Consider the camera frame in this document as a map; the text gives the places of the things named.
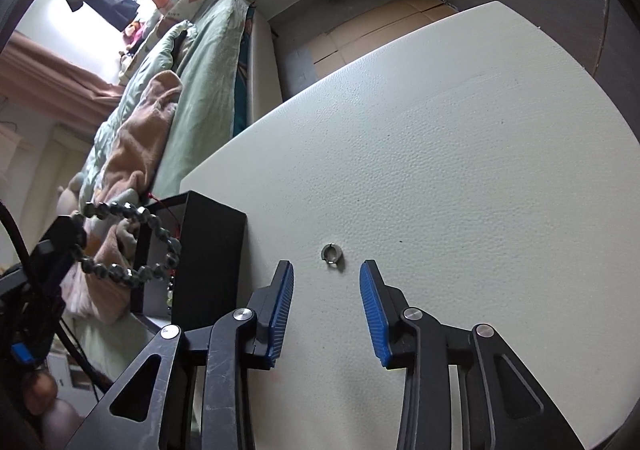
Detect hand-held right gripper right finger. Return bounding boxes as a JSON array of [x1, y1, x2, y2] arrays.
[[358, 258, 586, 450]]

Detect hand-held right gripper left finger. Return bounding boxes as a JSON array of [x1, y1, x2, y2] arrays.
[[65, 259, 296, 450]]

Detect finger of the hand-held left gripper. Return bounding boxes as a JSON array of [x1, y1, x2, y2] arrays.
[[26, 213, 88, 292]]

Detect black jewelry box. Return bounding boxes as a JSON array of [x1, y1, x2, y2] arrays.
[[130, 189, 249, 336]]

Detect silver beaded bracelet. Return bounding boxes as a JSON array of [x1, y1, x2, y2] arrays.
[[74, 200, 183, 289]]

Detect person's left hand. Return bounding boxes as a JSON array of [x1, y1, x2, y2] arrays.
[[21, 369, 84, 450]]

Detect beige plush toy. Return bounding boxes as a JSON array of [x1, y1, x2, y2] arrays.
[[54, 171, 87, 217]]

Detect cloth covered air conditioner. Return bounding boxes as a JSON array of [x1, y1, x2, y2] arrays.
[[0, 121, 32, 152]]

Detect pink fleece blanket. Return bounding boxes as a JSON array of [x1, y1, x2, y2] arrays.
[[61, 70, 184, 327]]

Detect pink curtain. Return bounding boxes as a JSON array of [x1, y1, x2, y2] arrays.
[[0, 29, 125, 115]]

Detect bed with green blanket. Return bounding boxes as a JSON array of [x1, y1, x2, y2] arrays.
[[75, 0, 252, 373]]

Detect white bed base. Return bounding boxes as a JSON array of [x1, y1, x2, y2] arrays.
[[246, 13, 285, 125]]

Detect brown cardboard sheet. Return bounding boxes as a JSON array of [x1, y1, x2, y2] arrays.
[[309, 0, 457, 67]]

